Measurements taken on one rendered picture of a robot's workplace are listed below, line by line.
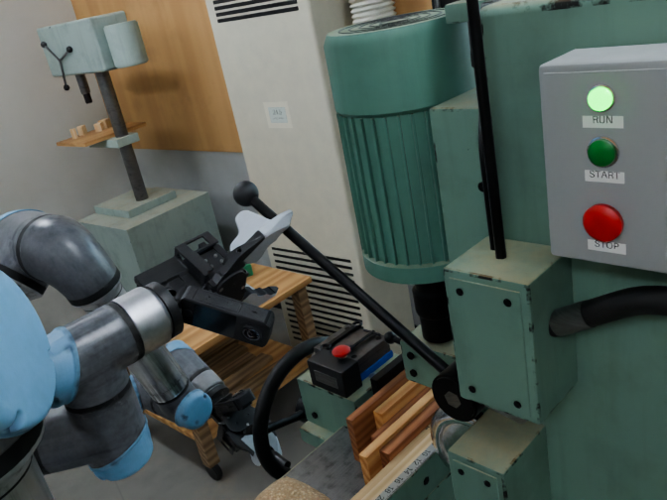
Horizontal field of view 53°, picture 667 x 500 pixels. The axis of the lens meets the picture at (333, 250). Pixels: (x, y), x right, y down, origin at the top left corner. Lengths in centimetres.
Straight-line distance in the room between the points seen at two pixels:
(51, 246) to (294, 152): 153
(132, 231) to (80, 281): 193
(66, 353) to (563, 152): 52
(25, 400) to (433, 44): 53
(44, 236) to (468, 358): 74
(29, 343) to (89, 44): 263
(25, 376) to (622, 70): 44
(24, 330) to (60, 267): 67
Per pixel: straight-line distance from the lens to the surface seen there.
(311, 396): 114
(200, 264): 83
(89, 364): 76
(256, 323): 80
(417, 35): 75
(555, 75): 53
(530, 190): 65
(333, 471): 104
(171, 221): 318
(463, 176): 73
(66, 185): 395
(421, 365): 97
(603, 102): 52
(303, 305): 256
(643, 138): 52
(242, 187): 89
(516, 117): 63
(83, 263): 114
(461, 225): 76
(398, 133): 77
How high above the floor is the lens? 157
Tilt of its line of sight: 23 degrees down
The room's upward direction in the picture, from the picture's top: 12 degrees counter-clockwise
